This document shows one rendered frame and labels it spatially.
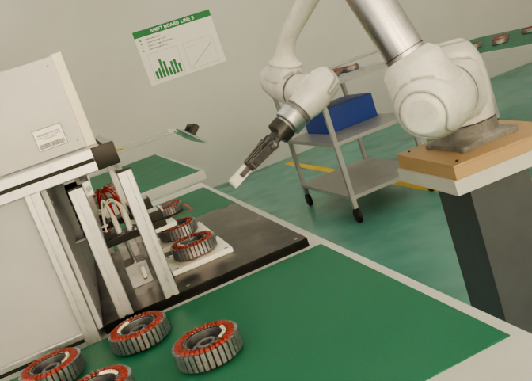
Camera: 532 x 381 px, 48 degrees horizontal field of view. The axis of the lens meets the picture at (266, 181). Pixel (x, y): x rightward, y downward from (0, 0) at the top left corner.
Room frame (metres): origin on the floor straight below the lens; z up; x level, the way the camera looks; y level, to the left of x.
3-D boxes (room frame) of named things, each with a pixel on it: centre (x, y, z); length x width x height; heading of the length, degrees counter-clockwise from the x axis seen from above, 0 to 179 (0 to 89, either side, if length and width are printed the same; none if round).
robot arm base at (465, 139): (1.60, -0.56, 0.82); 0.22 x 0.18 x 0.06; 15
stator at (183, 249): (1.43, 0.22, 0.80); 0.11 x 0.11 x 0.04
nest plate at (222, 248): (1.43, 0.22, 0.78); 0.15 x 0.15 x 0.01; 15
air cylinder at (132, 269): (1.39, 0.36, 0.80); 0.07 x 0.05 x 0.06; 15
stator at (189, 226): (1.66, 0.28, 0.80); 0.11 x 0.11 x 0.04
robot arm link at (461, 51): (1.57, -0.56, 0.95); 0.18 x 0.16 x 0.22; 144
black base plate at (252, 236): (1.54, 0.26, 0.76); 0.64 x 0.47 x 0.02; 15
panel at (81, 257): (1.48, 0.49, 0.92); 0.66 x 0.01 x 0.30; 15
